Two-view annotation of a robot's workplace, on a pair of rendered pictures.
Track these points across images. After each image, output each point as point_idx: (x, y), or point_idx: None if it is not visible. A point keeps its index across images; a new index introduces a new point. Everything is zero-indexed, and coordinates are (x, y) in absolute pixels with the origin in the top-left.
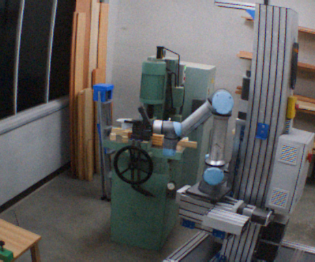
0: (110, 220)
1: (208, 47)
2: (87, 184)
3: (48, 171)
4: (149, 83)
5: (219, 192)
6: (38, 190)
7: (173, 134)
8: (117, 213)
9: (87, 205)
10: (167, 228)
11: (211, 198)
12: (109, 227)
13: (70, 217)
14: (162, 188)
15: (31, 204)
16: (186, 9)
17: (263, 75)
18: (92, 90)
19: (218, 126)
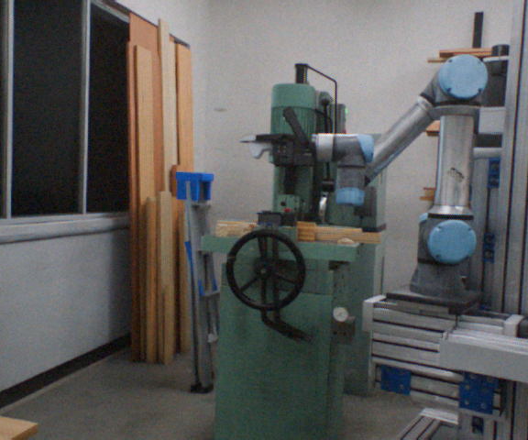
0: (211, 425)
1: (366, 131)
2: (163, 368)
3: (82, 347)
4: (287, 124)
5: (461, 293)
6: (54, 385)
7: (357, 157)
8: (229, 391)
9: (161, 401)
10: (332, 428)
11: (449, 302)
12: (210, 438)
13: (122, 428)
14: (321, 324)
15: (30, 412)
16: (326, 64)
17: None
18: (172, 199)
19: (456, 129)
